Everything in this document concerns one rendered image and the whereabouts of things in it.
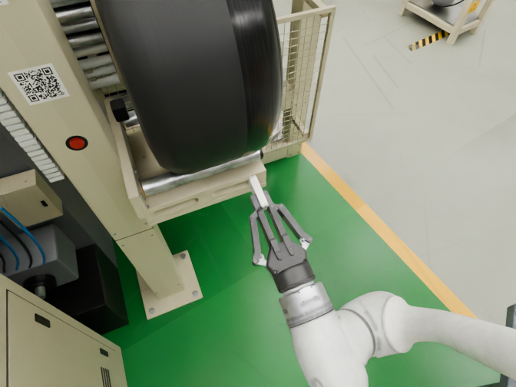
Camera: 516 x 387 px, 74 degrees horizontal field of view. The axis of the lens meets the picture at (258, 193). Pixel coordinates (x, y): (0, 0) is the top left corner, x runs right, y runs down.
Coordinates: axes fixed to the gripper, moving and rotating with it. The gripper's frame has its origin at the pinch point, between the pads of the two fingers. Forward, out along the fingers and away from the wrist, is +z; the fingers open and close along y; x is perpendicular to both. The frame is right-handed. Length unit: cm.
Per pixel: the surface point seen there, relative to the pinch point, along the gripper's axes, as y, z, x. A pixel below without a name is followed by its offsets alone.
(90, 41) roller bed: 24, 66, 16
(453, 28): -235, 120, 127
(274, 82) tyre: -8.0, 15.0, -14.0
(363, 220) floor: -75, 1, 109
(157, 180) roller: 19.1, 18.4, 18.7
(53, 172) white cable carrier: 41, 27, 15
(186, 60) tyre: 7.1, 18.6, -20.8
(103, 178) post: 31.9, 24.4, 20.1
